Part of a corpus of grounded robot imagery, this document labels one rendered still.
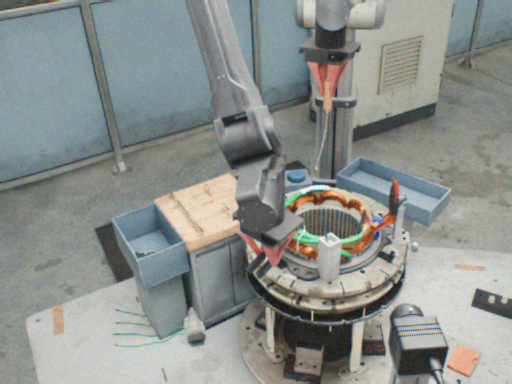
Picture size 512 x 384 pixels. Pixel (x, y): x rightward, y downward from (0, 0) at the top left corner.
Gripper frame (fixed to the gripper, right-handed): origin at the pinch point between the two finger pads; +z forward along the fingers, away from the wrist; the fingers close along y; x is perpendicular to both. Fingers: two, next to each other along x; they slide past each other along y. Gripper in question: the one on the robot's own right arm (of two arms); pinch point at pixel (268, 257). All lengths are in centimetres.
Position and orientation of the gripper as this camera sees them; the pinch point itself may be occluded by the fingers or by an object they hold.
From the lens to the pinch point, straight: 91.2
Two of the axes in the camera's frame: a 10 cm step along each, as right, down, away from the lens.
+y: 7.6, 3.7, -5.3
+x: 6.5, -4.7, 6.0
